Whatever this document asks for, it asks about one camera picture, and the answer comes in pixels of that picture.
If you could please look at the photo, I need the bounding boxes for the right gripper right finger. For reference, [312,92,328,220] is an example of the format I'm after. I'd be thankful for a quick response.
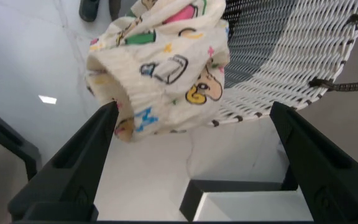
[269,101,358,223]

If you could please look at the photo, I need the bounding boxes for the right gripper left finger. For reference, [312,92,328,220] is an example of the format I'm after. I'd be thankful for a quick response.
[7,101,120,222]

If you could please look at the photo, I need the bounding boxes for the cream printed garment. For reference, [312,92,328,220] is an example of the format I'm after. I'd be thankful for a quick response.
[85,0,231,143]

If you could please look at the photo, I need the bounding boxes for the white laundry basket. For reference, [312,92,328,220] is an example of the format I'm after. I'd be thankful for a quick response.
[208,0,358,128]

